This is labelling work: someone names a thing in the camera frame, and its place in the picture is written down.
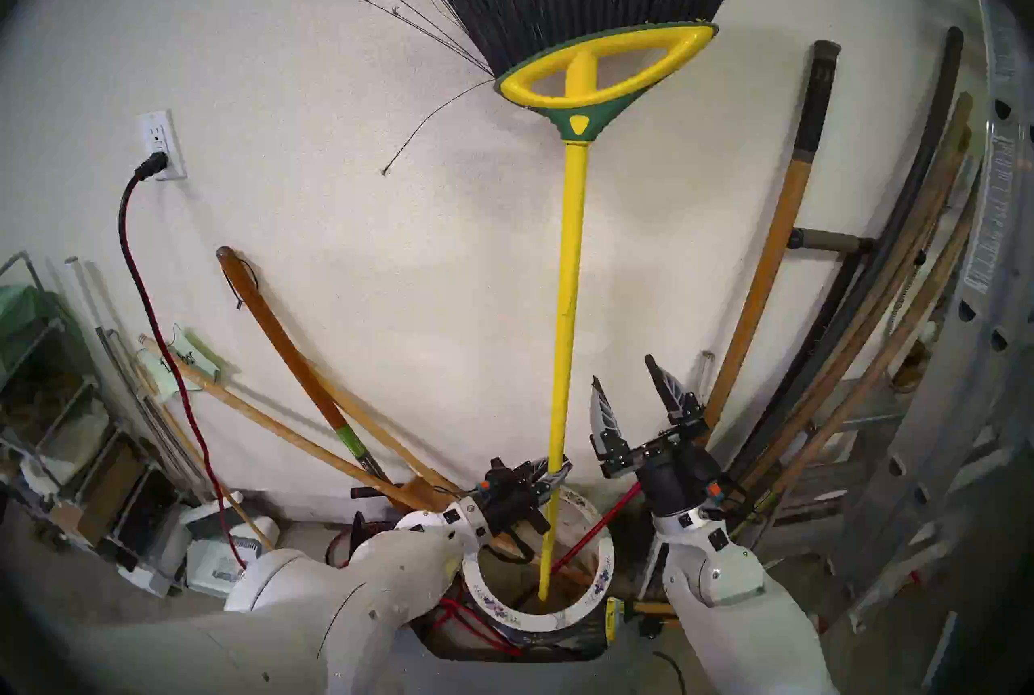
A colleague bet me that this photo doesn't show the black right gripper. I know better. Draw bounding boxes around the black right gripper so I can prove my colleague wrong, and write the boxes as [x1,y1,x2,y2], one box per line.
[590,354,722,518]

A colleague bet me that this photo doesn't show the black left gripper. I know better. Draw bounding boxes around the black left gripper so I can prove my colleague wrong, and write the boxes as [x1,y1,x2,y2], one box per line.
[481,457,573,541]

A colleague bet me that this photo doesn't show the yellow broom with black bristles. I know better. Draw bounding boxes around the yellow broom with black bristles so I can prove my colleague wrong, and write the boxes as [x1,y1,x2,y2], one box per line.
[361,0,797,601]

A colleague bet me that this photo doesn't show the white ceramic pot floral rim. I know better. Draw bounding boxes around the white ceramic pot floral rim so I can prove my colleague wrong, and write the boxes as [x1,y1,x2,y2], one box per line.
[462,487,616,654]

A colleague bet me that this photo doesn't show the thin red rod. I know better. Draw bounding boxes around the thin red rod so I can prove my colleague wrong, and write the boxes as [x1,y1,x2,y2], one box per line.
[557,482,643,573]

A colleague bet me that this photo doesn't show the green black labelled tool shaft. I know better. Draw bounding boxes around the green black labelled tool shaft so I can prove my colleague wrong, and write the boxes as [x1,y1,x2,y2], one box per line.
[723,487,783,541]

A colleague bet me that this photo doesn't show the silver step ladder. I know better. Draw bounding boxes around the silver step ladder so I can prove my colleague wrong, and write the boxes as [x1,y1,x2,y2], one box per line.
[767,378,914,541]

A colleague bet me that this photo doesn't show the light wooden stick threaded tip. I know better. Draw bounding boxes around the light wooden stick threaded tip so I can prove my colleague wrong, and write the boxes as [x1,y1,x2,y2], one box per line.
[139,334,437,510]

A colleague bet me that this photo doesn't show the white floor appliance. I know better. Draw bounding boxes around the white floor appliance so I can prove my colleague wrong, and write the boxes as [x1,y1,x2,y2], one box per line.
[179,500,280,597]

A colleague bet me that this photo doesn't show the aluminium extension ladder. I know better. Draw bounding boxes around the aluminium extension ladder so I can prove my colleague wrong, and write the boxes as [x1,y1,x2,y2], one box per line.
[775,0,1034,634]

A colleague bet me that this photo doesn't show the mint green paper piece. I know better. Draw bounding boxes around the mint green paper piece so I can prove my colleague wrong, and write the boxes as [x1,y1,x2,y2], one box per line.
[137,326,221,403]

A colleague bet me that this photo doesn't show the bundle of metal rods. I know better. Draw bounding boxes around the bundle of metal rods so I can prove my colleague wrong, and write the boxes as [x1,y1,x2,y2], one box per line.
[95,328,211,500]

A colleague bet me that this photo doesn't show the brown cardboard box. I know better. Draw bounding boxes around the brown cardboard box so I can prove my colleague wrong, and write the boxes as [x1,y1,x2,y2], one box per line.
[53,439,146,545]

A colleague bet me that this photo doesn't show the white plastic pipe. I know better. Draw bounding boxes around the white plastic pipe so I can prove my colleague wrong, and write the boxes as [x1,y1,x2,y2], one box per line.
[65,257,122,363]

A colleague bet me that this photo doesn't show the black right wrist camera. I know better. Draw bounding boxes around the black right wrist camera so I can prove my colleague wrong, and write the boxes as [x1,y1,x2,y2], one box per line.
[703,477,748,517]

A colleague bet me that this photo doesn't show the pale wooden handle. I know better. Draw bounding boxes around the pale wooden handle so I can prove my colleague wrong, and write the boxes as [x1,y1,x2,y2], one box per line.
[311,366,461,496]

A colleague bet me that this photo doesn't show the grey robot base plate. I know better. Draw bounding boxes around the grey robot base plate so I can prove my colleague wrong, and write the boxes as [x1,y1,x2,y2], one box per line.
[388,645,704,695]

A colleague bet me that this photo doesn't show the orange handle with black grip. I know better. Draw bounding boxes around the orange handle with black grip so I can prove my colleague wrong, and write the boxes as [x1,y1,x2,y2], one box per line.
[699,41,841,444]

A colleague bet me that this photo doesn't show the long curved wooden handle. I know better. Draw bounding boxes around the long curved wooden handle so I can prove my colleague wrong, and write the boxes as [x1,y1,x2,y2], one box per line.
[751,128,973,496]
[715,197,978,521]
[739,92,974,492]

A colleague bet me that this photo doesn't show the grey grip crossbar handle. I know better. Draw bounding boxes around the grey grip crossbar handle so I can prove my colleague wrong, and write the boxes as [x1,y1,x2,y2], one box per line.
[788,227,875,256]

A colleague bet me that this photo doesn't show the hanging metal chain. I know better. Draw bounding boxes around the hanging metal chain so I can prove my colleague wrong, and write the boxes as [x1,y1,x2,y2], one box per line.
[885,213,942,347]

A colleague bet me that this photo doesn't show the dark wooden handle green band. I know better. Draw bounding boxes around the dark wooden handle green band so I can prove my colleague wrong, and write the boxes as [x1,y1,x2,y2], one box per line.
[216,247,389,480]

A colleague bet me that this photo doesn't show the long black curved handle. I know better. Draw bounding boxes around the long black curved handle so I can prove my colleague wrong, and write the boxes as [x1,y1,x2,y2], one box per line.
[727,27,965,480]

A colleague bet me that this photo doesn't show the red and black power cord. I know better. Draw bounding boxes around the red and black power cord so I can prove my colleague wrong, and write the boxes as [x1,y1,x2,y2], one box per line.
[119,152,247,569]

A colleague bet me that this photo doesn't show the metal wire shelf rack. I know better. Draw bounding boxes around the metal wire shelf rack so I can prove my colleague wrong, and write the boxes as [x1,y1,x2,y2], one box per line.
[0,253,174,589]

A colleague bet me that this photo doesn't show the white wall outlet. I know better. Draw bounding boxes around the white wall outlet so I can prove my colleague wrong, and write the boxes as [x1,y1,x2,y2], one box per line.
[137,109,188,181]

